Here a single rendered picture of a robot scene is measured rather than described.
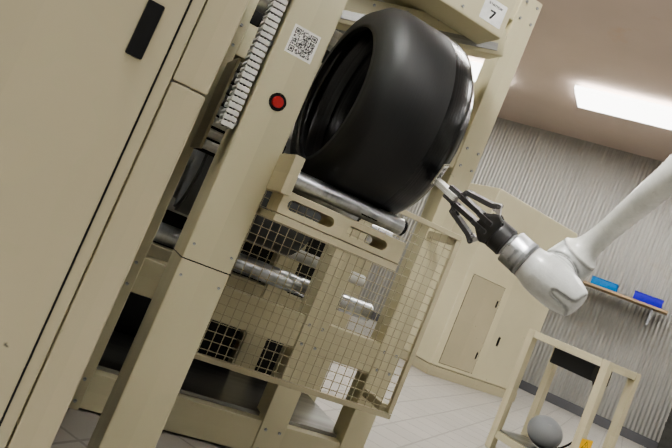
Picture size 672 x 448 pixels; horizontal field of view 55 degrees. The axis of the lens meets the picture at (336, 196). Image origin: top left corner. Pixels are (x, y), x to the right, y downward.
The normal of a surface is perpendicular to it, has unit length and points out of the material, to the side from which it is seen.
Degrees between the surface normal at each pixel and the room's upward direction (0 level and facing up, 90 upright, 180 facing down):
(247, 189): 90
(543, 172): 90
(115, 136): 90
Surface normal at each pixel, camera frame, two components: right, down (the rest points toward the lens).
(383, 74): -0.24, -0.30
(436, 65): 0.51, -0.32
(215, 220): 0.38, 0.08
